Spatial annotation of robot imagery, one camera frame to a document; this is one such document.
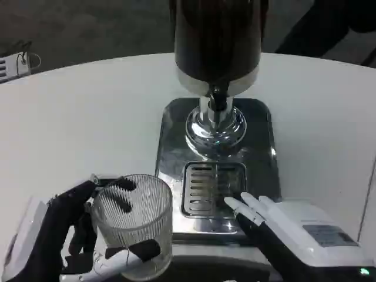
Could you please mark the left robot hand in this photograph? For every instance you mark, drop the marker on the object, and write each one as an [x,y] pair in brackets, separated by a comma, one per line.
[55,211]

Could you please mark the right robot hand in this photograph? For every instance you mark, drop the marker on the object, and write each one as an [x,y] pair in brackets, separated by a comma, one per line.
[293,232]

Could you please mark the clear ribbed glass cup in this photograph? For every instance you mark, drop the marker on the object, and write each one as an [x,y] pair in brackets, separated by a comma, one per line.
[141,226]

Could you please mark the steel slotted drip grid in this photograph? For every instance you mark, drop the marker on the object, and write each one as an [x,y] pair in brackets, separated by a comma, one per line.
[202,188]

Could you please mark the steel dispenser base tray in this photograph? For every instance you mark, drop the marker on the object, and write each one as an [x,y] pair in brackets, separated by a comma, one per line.
[173,135]

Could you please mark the white vented device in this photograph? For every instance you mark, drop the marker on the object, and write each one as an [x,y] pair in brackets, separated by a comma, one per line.
[11,66]

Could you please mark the black dispenser tap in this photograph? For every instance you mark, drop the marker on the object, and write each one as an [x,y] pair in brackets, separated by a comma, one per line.
[218,98]

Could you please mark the black drink dispenser chrome stand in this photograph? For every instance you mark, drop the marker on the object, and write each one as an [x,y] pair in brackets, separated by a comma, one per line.
[217,44]

